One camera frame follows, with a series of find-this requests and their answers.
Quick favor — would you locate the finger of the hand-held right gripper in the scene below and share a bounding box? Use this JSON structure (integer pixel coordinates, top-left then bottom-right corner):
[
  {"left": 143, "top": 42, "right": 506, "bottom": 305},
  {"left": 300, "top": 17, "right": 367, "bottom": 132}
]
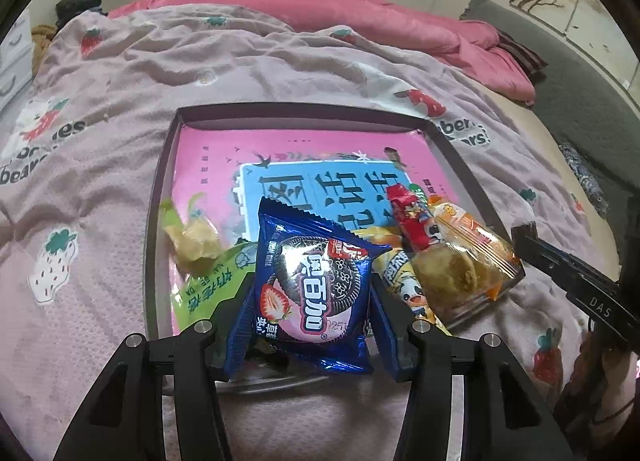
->
[{"left": 510, "top": 222, "right": 578, "bottom": 294}]

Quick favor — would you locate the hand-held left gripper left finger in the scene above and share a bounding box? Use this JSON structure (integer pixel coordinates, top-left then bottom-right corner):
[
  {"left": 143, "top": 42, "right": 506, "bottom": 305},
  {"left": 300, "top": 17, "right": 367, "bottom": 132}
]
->
[{"left": 55, "top": 271, "right": 256, "bottom": 461}]

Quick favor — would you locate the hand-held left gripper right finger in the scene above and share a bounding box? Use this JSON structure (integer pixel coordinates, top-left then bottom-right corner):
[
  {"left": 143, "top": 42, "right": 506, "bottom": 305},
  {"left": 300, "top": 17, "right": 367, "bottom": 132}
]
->
[{"left": 370, "top": 276, "right": 566, "bottom": 461}]

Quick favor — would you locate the green chips packet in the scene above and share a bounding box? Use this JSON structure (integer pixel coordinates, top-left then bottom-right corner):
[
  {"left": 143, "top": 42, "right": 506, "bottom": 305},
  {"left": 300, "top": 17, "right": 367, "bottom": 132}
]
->
[{"left": 159, "top": 191, "right": 261, "bottom": 337}]

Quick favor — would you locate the yellow stick snack packet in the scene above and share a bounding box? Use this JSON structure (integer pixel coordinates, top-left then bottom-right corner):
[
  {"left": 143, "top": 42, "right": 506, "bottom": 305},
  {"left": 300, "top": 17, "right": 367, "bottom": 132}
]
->
[{"left": 352, "top": 225, "right": 448, "bottom": 339}]

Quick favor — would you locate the orange biscuit packet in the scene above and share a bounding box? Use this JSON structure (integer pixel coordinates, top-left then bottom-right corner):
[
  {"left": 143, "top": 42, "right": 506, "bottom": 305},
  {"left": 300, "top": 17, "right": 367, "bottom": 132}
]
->
[{"left": 430, "top": 198, "right": 526, "bottom": 292}]

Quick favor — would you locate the clear biscuit packet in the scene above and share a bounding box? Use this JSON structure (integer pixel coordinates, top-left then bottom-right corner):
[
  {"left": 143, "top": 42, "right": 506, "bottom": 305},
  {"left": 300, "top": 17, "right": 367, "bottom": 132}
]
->
[{"left": 412, "top": 241, "right": 506, "bottom": 331}]

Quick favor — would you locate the blue cookie packet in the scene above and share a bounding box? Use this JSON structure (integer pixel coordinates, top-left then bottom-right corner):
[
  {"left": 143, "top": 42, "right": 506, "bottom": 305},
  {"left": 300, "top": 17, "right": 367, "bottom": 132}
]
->
[{"left": 225, "top": 196, "right": 396, "bottom": 377}]

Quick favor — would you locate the red stick snack packet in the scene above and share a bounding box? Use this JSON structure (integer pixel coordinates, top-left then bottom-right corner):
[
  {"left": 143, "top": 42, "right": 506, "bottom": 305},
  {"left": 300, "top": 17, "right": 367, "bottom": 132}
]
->
[{"left": 385, "top": 184, "right": 441, "bottom": 252}]

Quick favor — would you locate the dark shallow cardboard box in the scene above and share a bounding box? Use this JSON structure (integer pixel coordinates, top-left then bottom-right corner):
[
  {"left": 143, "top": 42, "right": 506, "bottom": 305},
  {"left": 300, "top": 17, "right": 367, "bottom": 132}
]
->
[{"left": 144, "top": 102, "right": 506, "bottom": 382}]

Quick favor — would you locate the blue patterned cloth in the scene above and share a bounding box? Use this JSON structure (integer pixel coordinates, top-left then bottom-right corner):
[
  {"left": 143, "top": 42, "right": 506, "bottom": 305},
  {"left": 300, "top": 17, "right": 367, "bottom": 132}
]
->
[{"left": 557, "top": 141, "right": 611, "bottom": 219}]

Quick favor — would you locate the beige bed sheet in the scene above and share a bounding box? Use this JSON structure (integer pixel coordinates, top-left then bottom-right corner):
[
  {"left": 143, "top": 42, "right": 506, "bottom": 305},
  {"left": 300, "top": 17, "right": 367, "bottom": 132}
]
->
[{"left": 465, "top": 76, "right": 616, "bottom": 242}]

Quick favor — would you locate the grey quilted headboard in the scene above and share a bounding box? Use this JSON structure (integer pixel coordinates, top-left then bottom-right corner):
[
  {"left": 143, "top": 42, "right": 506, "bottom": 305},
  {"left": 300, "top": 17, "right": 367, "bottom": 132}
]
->
[{"left": 460, "top": 0, "right": 640, "bottom": 192}]

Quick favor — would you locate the pink book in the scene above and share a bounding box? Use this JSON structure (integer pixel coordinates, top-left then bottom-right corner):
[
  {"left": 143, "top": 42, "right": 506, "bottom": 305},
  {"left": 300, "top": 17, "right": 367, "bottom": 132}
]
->
[{"left": 170, "top": 124, "right": 481, "bottom": 342}]

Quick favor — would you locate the dark striped pillow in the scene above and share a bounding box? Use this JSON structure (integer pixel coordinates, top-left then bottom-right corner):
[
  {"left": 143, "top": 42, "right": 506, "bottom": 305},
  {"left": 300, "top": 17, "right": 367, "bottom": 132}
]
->
[{"left": 495, "top": 31, "right": 548, "bottom": 84}]

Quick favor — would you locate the pink strawberry printed blanket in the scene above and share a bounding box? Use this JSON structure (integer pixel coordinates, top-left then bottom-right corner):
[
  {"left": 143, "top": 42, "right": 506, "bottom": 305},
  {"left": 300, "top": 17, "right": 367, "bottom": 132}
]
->
[{"left": 0, "top": 4, "right": 621, "bottom": 461}]

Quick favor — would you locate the pink duvet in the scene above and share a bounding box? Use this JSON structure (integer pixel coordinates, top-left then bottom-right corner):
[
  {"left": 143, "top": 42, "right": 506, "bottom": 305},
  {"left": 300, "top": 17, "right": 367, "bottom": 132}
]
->
[{"left": 107, "top": 0, "right": 537, "bottom": 104}]

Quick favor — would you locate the brown plush blanket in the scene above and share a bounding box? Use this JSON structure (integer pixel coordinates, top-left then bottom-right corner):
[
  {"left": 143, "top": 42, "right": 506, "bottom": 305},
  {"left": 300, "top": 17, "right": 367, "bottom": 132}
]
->
[{"left": 31, "top": 25, "right": 58, "bottom": 77}]

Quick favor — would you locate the white drawer unit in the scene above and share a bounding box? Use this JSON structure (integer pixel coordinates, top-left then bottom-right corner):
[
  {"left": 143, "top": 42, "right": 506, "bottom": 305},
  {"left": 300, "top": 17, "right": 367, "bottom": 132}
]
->
[{"left": 0, "top": 8, "right": 35, "bottom": 114}]

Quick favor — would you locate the dark clothes pile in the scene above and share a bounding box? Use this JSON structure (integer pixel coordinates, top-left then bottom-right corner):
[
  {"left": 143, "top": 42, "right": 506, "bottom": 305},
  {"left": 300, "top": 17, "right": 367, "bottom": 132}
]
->
[{"left": 55, "top": 0, "right": 108, "bottom": 27}]

